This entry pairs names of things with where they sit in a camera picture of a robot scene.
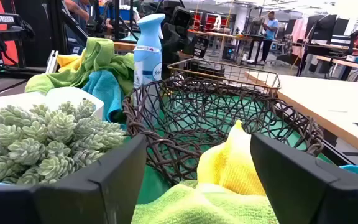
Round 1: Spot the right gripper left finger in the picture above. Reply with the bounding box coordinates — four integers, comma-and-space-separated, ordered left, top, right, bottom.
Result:
0, 134, 147, 224

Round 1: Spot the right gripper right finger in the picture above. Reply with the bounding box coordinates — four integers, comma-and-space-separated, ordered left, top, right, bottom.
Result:
249, 133, 358, 224

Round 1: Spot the green microfiber towel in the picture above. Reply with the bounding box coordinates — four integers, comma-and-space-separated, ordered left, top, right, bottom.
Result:
24, 73, 83, 94
131, 180, 279, 224
47, 37, 135, 94

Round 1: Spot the teal microfiber towel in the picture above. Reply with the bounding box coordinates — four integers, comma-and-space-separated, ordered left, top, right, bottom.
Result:
81, 70, 126, 123

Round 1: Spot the pale green succulent plant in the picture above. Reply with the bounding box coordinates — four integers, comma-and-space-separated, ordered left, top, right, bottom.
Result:
0, 98, 127, 186

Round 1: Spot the green table mat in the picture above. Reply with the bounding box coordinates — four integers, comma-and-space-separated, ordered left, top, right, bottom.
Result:
121, 93, 334, 206

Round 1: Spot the light wooden desk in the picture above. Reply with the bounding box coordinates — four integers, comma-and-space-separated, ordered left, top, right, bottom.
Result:
246, 70, 358, 159

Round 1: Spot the dark round wicker basket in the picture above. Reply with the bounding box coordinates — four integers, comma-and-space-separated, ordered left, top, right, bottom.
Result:
122, 77, 324, 187

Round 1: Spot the white plastic bin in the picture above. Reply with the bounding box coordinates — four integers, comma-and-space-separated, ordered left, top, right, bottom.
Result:
0, 86, 105, 141

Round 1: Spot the background wooden desk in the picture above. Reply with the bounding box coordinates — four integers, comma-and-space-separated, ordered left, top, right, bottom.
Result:
315, 55, 358, 85

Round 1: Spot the light blue spray bottle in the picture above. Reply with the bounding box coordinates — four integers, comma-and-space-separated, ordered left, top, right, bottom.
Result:
132, 12, 167, 125

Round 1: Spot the red panel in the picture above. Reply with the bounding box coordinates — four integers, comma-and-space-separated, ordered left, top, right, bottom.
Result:
0, 0, 20, 66

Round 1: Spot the hanging pink cloth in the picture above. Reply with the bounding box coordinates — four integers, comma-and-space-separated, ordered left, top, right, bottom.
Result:
290, 17, 307, 58

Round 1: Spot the person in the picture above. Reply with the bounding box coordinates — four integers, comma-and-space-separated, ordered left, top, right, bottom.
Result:
63, 0, 94, 32
258, 11, 280, 63

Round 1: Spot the black computer monitor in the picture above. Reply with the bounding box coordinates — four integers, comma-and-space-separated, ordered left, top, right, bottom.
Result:
331, 17, 350, 37
305, 14, 337, 43

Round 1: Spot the background wooden table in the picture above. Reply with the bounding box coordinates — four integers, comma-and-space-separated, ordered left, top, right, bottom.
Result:
188, 29, 248, 60

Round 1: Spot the black table frame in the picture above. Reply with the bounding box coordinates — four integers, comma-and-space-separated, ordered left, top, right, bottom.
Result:
320, 133, 358, 167

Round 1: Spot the copper wire basket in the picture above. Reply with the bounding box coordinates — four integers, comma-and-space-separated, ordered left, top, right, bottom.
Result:
166, 58, 282, 97

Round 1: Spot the silver aluminium rail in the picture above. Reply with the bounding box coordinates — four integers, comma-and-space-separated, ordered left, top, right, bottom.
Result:
45, 49, 59, 75

